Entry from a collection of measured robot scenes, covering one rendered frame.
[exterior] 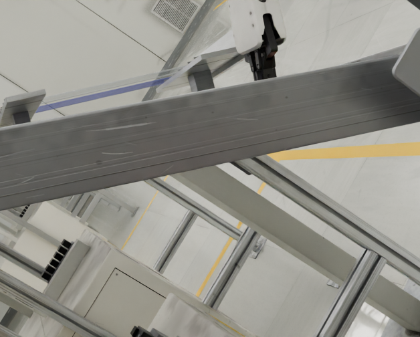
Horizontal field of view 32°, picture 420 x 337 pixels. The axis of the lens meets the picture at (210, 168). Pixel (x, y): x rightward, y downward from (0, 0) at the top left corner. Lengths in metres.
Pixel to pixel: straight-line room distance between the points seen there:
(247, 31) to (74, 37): 7.75
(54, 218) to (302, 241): 4.11
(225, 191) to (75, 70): 7.29
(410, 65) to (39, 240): 5.08
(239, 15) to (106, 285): 1.12
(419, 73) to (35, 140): 0.31
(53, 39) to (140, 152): 8.23
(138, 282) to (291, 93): 1.50
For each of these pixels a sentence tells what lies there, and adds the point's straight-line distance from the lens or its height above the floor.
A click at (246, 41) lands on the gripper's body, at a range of 1.14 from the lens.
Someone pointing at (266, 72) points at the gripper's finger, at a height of 0.73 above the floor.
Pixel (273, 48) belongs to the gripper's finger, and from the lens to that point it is 1.10.
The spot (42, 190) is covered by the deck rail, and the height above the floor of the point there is 0.94.
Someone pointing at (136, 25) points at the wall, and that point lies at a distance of 8.96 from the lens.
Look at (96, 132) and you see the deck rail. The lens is 0.59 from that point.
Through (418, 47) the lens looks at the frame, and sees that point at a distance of 0.64.
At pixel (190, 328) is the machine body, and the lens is 1.13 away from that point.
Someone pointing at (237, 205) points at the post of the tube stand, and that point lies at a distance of 1.56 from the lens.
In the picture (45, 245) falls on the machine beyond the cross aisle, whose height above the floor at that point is 0.43.
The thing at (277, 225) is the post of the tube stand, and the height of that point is 0.44.
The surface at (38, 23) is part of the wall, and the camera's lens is 8.84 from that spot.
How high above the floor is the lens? 0.97
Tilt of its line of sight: 13 degrees down
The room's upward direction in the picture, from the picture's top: 57 degrees counter-clockwise
